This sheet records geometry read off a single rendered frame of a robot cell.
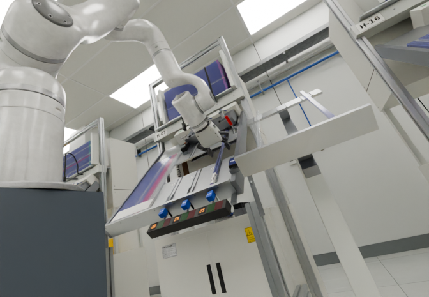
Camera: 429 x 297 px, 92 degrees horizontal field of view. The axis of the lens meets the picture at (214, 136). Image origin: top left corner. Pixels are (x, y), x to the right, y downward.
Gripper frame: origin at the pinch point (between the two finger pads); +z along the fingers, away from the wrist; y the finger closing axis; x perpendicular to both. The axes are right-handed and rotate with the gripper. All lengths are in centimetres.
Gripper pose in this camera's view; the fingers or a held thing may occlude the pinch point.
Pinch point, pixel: (219, 150)
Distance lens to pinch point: 97.4
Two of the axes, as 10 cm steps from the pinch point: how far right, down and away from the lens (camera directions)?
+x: -0.7, 5.7, -8.2
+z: 5.3, 7.2, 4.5
